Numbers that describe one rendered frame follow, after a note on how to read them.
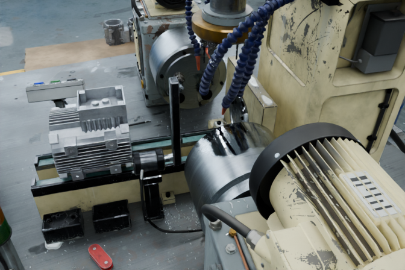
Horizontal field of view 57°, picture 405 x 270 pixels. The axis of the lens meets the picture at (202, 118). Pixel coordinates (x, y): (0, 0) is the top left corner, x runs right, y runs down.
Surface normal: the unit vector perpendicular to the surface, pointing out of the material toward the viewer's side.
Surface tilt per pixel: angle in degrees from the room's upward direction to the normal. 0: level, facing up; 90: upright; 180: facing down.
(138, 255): 0
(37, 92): 67
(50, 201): 90
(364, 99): 90
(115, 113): 90
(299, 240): 0
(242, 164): 17
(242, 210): 0
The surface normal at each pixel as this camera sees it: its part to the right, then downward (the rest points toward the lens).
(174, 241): 0.01, -0.81
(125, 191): 0.26, 0.57
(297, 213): -0.89, -0.18
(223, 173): -0.55, -0.58
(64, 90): 0.24, 0.20
